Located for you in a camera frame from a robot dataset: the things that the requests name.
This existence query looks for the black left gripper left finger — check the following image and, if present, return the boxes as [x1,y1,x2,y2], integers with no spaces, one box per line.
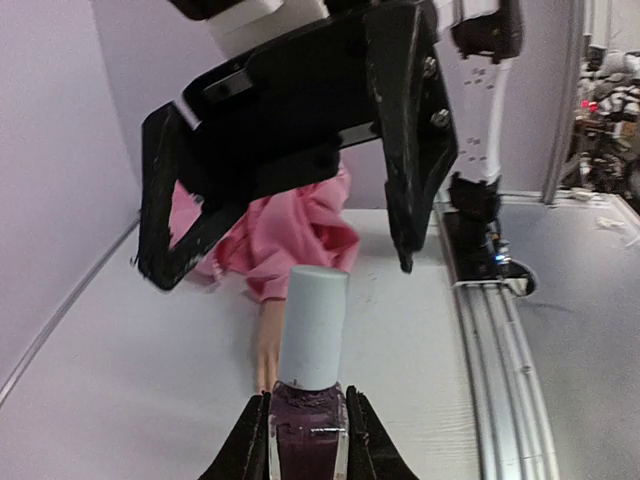
[199,393,271,480]

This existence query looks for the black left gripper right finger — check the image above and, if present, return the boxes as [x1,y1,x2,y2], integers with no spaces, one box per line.
[346,386,418,480]

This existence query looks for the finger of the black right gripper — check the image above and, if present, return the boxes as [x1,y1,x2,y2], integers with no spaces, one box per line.
[364,1,458,273]
[136,104,249,291]

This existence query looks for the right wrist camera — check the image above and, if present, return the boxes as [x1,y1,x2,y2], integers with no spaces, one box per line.
[167,0,331,51]

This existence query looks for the mannequin hand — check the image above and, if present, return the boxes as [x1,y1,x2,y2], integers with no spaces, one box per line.
[255,299,286,393]

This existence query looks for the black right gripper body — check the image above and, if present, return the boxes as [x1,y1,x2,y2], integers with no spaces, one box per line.
[183,9,380,200]

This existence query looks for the pink hoodie cloth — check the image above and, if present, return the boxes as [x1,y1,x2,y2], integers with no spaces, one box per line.
[195,165,360,303]

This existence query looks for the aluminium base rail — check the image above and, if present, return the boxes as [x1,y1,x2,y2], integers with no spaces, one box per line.
[434,189,640,480]

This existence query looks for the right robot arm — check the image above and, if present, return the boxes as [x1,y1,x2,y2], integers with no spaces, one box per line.
[137,1,524,291]

